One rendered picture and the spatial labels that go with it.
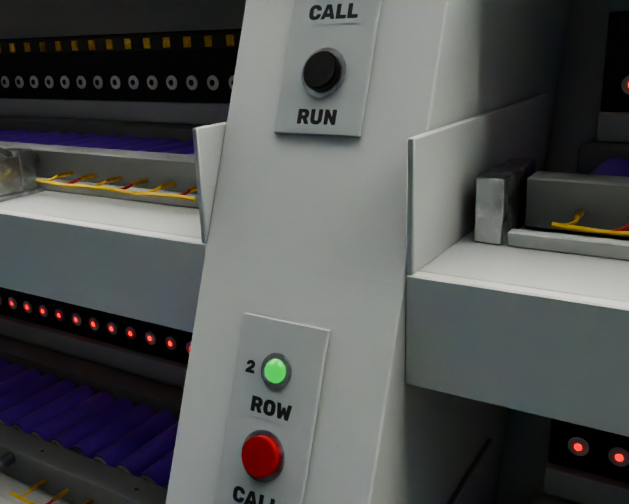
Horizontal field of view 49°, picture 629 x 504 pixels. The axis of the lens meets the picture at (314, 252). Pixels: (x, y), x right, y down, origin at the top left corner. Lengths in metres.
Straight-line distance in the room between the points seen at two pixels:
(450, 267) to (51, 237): 0.21
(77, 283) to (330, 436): 0.17
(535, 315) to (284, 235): 0.10
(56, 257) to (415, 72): 0.21
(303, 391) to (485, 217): 0.10
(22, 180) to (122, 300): 0.13
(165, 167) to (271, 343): 0.14
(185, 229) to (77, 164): 0.13
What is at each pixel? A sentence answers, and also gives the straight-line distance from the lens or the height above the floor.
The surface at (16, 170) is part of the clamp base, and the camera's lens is 0.45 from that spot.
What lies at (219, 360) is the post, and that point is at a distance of 0.30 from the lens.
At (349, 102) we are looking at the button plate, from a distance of 0.28.
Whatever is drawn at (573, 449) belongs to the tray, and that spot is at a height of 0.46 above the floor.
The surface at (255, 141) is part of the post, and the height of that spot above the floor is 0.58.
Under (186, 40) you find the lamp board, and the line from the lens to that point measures 0.55.
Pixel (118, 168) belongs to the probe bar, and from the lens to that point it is 0.41.
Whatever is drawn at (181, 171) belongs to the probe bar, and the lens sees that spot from 0.38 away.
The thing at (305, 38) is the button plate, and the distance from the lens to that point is 0.30.
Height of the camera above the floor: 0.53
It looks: 1 degrees up
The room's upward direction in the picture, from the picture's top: 9 degrees clockwise
